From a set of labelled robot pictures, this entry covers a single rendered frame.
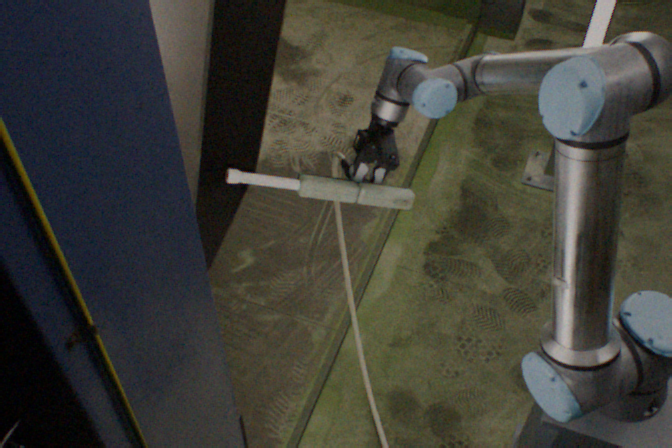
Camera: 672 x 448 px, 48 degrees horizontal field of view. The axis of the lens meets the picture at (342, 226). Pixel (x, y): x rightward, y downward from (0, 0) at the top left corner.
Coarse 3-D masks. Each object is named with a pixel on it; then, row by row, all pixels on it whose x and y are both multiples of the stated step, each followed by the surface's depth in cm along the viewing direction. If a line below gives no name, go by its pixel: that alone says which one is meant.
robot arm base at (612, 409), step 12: (624, 396) 161; (636, 396) 160; (648, 396) 160; (660, 396) 162; (600, 408) 166; (612, 408) 164; (624, 408) 162; (636, 408) 162; (648, 408) 164; (660, 408) 165; (624, 420) 165; (636, 420) 164
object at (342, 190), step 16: (240, 176) 174; (256, 176) 176; (304, 176) 181; (320, 176) 184; (304, 192) 180; (320, 192) 182; (336, 192) 183; (352, 192) 185; (368, 192) 186; (384, 192) 188; (400, 192) 190; (400, 208) 192
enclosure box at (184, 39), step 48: (192, 0) 117; (240, 0) 189; (192, 48) 125; (240, 48) 201; (192, 96) 133; (240, 96) 214; (192, 144) 143; (240, 144) 229; (192, 192) 154; (240, 192) 231
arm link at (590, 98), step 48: (624, 48) 116; (576, 96) 113; (624, 96) 114; (576, 144) 119; (624, 144) 120; (576, 192) 124; (576, 240) 129; (576, 288) 134; (576, 336) 140; (528, 384) 155; (576, 384) 143; (624, 384) 147
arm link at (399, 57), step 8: (392, 48) 177; (400, 48) 178; (392, 56) 176; (400, 56) 175; (408, 56) 174; (416, 56) 174; (424, 56) 177; (384, 64) 180; (392, 64) 176; (400, 64) 175; (408, 64) 174; (424, 64) 175; (384, 72) 179; (392, 72) 176; (400, 72) 174; (384, 80) 179; (392, 80) 176; (384, 88) 179; (392, 88) 178; (384, 96) 179; (392, 96) 178; (400, 96) 178; (400, 104) 179; (408, 104) 181
